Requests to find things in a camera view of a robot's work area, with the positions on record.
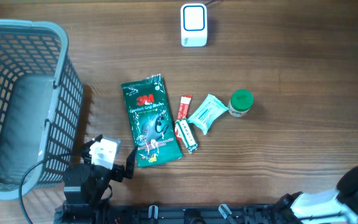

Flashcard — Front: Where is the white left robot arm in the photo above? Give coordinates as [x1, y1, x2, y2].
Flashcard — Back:
[53, 134, 138, 223]

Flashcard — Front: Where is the light green wipes pack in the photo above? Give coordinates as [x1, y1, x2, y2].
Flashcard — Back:
[188, 94, 228, 135]

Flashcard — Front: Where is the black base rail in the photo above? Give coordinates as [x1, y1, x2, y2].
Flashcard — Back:
[53, 203, 290, 224]

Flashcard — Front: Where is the red coffee stick sachet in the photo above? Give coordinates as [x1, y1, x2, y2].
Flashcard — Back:
[175, 95, 192, 141]

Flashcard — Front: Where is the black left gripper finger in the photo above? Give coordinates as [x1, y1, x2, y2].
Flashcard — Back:
[124, 146, 138, 179]
[80, 134, 103, 159]

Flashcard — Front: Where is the grey plastic basket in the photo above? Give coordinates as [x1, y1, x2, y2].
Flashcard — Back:
[0, 19, 84, 200]

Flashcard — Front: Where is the green lid jar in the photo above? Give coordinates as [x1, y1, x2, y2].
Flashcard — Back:
[227, 90, 254, 118]

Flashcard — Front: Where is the white barcode scanner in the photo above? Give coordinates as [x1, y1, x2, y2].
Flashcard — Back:
[180, 3, 208, 47]

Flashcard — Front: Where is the green white gum pack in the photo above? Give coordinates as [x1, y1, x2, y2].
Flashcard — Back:
[175, 118, 198, 154]

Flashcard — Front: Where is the green 3M gloves packet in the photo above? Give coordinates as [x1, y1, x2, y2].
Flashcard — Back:
[121, 74, 183, 168]

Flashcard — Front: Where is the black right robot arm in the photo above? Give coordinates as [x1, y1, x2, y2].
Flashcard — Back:
[270, 166, 358, 223]

